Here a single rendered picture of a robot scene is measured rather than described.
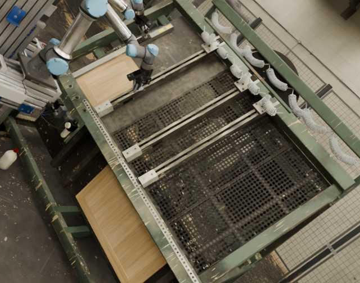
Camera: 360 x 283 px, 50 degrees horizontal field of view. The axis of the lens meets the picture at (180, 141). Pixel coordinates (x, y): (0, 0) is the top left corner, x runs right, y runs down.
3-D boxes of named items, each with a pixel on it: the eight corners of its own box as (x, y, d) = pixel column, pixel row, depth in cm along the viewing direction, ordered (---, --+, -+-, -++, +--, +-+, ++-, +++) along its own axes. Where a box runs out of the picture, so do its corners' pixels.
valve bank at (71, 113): (27, 95, 305) (45, 73, 298) (41, 99, 317) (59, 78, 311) (51, 141, 285) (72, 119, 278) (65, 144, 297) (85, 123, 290)
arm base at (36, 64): (31, 73, 228) (41, 60, 225) (24, 57, 236) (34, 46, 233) (51, 82, 240) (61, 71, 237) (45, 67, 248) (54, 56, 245)
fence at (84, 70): (73, 76, 318) (71, 73, 314) (170, 26, 337) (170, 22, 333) (75, 80, 315) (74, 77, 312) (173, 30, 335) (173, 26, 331)
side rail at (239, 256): (198, 278, 247) (197, 275, 237) (328, 188, 269) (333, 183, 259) (204, 289, 244) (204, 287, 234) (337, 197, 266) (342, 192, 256)
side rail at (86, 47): (63, 60, 333) (59, 53, 323) (170, 7, 355) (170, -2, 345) (65, 65, 331) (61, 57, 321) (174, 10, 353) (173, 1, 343)
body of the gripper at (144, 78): (148, 85, 255) (155, 71, 248) (137, 85, 250) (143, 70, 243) (144, 78, 259) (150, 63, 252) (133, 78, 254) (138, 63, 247)
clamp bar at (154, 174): (138, 179, 273) (132, 165, 252) (271, 100, 297) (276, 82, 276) (144, 190, 269) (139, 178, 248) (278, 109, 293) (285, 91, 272)
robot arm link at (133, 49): (123, 50, 241) (139, 53, 246) (127, 58, 233) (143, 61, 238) (126, 38, 237) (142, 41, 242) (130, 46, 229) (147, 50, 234)
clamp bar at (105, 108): (95, 110, 301) (87, 93, 280) (219, 43, 325) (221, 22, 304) (100, 119, 297) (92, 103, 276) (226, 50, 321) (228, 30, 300)
